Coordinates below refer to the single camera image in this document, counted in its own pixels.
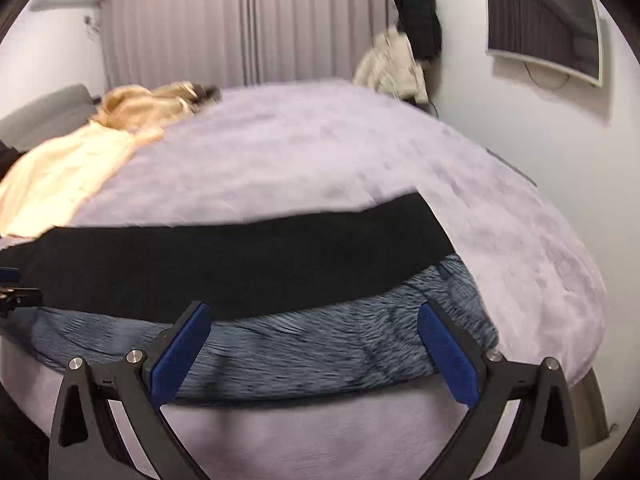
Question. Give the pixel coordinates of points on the black hanging jacket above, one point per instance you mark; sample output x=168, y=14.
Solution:
x=417, y=15

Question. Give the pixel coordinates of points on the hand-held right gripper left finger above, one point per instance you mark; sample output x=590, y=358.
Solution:
x=182, y=355

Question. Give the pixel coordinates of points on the brown grey garment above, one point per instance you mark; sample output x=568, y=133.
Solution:
x=207, y=95

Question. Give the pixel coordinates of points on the grey pleated curtain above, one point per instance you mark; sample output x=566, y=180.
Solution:
x=225, y=20

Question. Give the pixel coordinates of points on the grey sofa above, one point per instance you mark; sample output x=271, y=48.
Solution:
x=45, y=115

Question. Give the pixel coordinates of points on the black fleece-lined pants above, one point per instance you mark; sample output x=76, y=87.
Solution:
x=250, y=260

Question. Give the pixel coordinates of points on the wooden bed frame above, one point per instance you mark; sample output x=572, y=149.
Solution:
x=592, y=405

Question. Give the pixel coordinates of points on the orange towel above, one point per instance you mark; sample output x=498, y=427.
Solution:
x=65, y=175

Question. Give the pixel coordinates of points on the wall-mounted television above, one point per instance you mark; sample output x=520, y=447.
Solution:
x=545, y=32

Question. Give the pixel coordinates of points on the lavender plush blanket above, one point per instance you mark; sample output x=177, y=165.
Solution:
x=300, y=150

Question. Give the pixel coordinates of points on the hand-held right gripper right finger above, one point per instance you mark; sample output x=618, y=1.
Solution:
x=445, y=355

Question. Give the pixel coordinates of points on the yellow striped garment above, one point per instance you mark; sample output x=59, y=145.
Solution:
x=135, y=105

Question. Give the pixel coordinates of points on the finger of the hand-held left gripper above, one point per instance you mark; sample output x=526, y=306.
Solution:
x=9, y=275
x=20, y=297

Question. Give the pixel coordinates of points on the cream puffer jacket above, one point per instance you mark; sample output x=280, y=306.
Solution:
x=387, y=67

